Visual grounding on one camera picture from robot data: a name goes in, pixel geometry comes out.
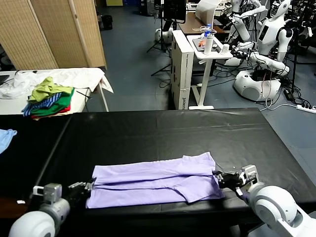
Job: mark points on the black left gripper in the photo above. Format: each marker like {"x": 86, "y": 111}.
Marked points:
{"x": 75, "y": 195}

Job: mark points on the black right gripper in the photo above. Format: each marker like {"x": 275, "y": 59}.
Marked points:
{"x": 232, "y": 182}

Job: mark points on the lavender t-shirt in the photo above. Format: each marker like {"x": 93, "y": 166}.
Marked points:
{"x": 148, "y": 182}

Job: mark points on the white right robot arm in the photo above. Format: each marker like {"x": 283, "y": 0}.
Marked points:
{"x": 271, "y": 205}

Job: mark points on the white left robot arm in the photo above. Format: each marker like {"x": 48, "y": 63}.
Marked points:
{"x": 37, "y": 222}

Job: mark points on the small white robot base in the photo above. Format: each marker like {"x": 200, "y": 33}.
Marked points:
{"x": 164, "y": 35}

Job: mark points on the white humanoid robot raised arm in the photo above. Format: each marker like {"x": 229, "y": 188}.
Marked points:
{"x": 243, "y": 32}

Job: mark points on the large black table cover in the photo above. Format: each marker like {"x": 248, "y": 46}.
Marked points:
{"x": 172, "y": 133}

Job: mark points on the small black table cover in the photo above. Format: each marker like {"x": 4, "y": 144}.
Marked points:
{"x": 24, "y": 160}

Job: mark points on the beige garment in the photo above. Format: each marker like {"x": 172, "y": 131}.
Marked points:
{"x": 54, "y": 116}

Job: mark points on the red garment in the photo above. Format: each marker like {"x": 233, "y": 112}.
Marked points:
{"x": 65, "y": 109}

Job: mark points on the green garment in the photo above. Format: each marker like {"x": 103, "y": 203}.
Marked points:
{"x": 61, "y": 103}

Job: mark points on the light blue garment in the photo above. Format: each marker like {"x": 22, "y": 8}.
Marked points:
{"x": 5, "y": 140}

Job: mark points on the blue striped garment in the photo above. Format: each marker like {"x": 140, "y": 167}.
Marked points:
{"x": 42, "y": 105}

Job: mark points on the white standing desk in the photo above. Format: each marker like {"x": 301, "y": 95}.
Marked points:
{"x": 207, "y": 74}

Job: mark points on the yellow-green garment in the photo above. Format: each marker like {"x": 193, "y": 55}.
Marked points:
{"x": 44, "y": 89}

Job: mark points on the black power adapter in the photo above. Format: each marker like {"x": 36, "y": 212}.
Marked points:
{"x": 288, "y": 94}

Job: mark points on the white power strip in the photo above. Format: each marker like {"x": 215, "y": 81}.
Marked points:
{"x": 304, "y": 107}

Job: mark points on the tall white cardboard box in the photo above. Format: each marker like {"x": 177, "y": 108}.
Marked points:
{"x": 182, "y": 74}

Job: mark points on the white side table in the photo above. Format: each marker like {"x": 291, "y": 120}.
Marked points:
{"x": 74, "y": 76}

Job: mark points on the white crumpled garment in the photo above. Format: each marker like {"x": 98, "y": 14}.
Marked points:
{"x": 22, "y": 84}

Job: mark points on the white thermos bottle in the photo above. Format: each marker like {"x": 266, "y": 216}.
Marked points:
{"x": 208, "y": 45}

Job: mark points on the small orange object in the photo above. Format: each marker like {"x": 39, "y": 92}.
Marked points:
{"x": 202, "y": 43}

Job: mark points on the grey flat tray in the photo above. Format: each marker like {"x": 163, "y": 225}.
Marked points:
{"x": 196, "y": 42}

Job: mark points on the clear water bottle blue cap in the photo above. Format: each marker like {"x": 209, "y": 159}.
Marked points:
{"x": 208, "y": 29}

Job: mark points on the brown wooden desk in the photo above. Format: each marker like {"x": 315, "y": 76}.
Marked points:
{"x": 190, "y": 24}

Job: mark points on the bamboo folding screen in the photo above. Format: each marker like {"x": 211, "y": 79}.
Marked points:
{"x": 49, "y": 34}

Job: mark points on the black tripod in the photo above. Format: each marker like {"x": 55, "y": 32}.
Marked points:
{"x": 162, "y": 32}

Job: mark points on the black trash bin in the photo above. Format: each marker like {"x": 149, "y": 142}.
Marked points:
{"x": 106, "y": 22}

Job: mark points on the white curved panel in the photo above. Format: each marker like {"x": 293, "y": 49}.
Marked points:
{"x": 206, "y": 11}

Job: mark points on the black monitor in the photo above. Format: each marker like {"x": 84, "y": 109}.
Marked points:
{"x": 174, "y": 10}

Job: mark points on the beige cabinet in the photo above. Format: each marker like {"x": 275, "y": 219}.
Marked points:
{"x": 114, "y": 2}

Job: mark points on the blue cabinet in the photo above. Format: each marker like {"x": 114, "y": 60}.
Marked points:
{"x": 130, "y": 3}

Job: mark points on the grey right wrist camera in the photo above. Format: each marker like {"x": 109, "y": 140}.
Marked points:
{"x": 249, "y": 172}

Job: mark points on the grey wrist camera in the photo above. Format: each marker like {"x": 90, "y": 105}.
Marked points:
{"x": 50, "y": 192}
{"x": 249, "y": 172}

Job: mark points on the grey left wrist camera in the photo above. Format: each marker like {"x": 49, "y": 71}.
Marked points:
{"x": 50, "y": 192}

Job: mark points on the white side table frame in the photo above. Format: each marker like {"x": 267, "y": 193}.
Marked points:
{"x": 103, "y": 98}

